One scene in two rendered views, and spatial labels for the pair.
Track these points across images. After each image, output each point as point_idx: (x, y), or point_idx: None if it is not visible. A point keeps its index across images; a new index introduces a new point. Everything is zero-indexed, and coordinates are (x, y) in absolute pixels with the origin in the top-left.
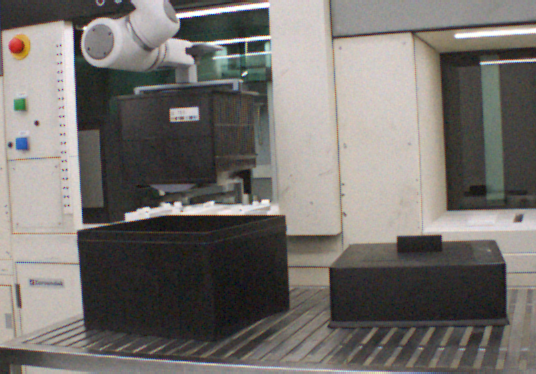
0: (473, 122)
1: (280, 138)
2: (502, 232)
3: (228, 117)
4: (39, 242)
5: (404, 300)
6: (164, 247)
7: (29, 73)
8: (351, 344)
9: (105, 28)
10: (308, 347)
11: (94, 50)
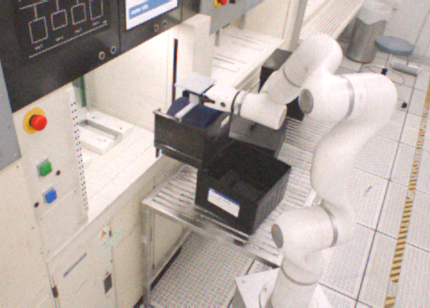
0: None
1: None
2: None
3: None
4: (68, 246)
5: (279, 146)
6: (282, 180)
7: (46, 139)
8: (295, 168)
9: (285, 110)
10: (296, 177)
11: (281, 122)
